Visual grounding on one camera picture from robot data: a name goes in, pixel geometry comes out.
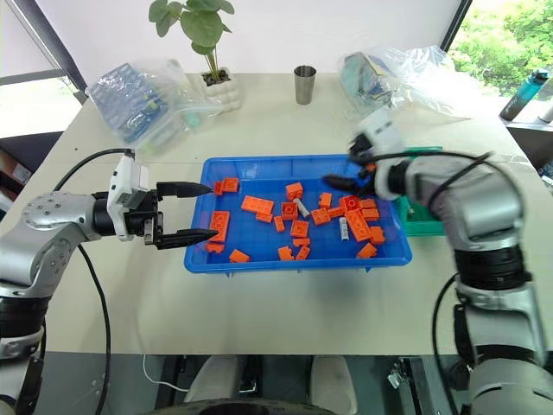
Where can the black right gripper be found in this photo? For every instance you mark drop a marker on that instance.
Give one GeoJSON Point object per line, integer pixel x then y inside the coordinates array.
{"type": "Point", "coordinates": [370, 173]}

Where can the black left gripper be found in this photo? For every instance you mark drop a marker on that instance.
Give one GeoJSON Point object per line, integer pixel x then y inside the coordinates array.
{"type": "Point", "coordinates": [142, 218]}

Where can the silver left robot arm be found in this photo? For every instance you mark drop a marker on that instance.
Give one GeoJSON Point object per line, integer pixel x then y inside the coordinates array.
{"type": "Point", "coordinates": [52, 242]}

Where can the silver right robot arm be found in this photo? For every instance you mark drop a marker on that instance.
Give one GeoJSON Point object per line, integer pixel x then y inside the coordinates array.
{"type": "Point", "coordinates": [479, 207]}

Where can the blue plastic bin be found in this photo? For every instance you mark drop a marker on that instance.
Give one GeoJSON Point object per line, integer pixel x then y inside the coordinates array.
{"type": "Point", "coordinates": [259, 233]}

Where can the green plastic bin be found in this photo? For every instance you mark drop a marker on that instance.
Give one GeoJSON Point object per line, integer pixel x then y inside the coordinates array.
{"type": "Point", "coordinates": [425, 225]}

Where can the long orange toy brick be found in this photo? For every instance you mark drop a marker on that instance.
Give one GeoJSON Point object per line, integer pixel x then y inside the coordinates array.
{"type": "Point", "coordinates": [358, 225]}
{"type": "Point", "coordinates": [219, 226]}

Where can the small orange toy brick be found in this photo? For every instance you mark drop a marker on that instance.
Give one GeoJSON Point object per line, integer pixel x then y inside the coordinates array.
{"type": "Point", "coordinates": [285, 253]}
{"type": "Point", "coordinates": [303, 253]}
{"type": "Point", "coordinates": [377, 234]}
{"type": "Point", "coordinates": [279, 224]}
{"type": "Point", "coordinates": [325, 199]}
{"type": "Point", "coordinates": [215, 247]}
{"type": "Point", "coordinates": [368, 203]}
{"type": "Point", "coordinates": [301, 242]}
{"type": "Point", "coordinates": [335, 212]}
{"type": "Point", "coordinates": [370, 214]}
{"type": "Point", "coordinates": [264, 217]}
{"type": "Point", "coordinates": [219, 189]}

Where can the grey cylindrical battery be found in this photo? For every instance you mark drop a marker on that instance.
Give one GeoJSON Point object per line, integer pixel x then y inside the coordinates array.
{"type": "Point", "coordinates": [344, 229]}
{"type": "Point", "coordinates": [301, 208]}

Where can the wide flat orange brick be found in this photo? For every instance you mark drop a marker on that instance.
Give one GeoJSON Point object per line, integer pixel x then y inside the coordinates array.
{"type": "Point", "coordinates": [257, 204]}

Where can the blue and yellow box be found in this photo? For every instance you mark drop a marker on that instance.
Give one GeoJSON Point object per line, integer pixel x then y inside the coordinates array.
{"type": "Point", "coordinates": [365, 75]}

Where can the metal cup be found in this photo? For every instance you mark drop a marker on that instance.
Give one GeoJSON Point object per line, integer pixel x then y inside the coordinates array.
{"type": "Point", "coordinates": [305, 86]}

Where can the large clear plastic bag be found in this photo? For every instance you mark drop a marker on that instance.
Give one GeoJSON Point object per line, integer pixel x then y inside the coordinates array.
{"type": "Point", "coordinates": [423, 82]}

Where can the blue patterned box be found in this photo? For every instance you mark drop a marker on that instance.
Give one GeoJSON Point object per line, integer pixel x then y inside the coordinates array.
{"type": "Point", "coordinates": [125, 104]}

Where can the white bubble plant pot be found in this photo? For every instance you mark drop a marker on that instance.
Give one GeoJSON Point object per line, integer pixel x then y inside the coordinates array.
{"type": "Point", "coordinates": [222, 93]}

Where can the pale rounded shape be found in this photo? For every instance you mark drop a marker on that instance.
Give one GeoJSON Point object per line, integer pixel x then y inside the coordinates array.
{"type": "Point", "coordinates": [216, 376]}
{"type": "Point", "coordinates": [333, 382]}

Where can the black side furniture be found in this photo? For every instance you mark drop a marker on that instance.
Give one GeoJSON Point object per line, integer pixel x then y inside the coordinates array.
{"type": "Point", "coordinates": [21, 173]}

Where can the dark side shelf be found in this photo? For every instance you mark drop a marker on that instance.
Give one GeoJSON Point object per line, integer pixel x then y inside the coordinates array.
{"type": "Point", "coordinates": [531, 142]}

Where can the dark teal-capped water bottle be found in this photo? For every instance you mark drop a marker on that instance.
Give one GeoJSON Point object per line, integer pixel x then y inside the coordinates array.
{"type": "Point", "coordinates": [520, 95]}

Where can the green leafy plant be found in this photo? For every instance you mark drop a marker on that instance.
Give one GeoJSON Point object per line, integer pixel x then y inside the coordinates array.
{"type": "Point", "coordinates": [203, 21]}

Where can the metal latch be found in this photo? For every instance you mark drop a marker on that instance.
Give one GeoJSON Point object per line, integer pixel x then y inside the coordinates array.
{"type": "Point", "coordinates": [399, 374]}

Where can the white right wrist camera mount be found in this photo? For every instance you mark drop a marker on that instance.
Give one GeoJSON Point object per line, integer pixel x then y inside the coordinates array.
{"type": "Point", "coordinates": [382, 129]}

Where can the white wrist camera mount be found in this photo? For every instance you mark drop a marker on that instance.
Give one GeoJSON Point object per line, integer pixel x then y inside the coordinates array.
{"type": "Point", "coordinates": [382, 129]}
{"type": "Point", "coordinates": [125, 181]}

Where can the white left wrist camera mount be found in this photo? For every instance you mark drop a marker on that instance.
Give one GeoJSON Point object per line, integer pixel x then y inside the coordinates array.
{"type": "Point", "coordinates": [125, 181]}

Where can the dark window frame post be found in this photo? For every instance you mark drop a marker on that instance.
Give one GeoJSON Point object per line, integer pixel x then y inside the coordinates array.
{"type": "Point", "coordinates": [56, 47]}
{"type": "Point", "coordinates": [455, 21]}

